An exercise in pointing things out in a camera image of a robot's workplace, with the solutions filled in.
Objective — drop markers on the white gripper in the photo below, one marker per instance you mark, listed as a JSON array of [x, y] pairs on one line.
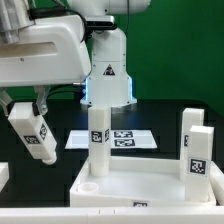
[[49, 52]]

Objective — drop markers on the white desk top panel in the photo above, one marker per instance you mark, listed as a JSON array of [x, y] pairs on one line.
[[133, 182]]

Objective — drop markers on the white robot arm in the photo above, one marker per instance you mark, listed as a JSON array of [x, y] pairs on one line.
[[108, 82]]

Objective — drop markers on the white left corner block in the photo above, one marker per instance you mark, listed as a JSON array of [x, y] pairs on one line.
[[4, 174]]

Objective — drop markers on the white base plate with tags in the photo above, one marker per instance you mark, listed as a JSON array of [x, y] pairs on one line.
[[120, 139]]

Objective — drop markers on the black camera on mount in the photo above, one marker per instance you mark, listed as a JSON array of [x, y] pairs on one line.
[[101, 23]]

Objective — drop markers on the white front rail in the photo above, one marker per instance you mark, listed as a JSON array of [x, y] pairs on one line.
[[147, 215]]

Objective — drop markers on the white right corner rail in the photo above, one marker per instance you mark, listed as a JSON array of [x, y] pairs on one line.
[[217, 182]]

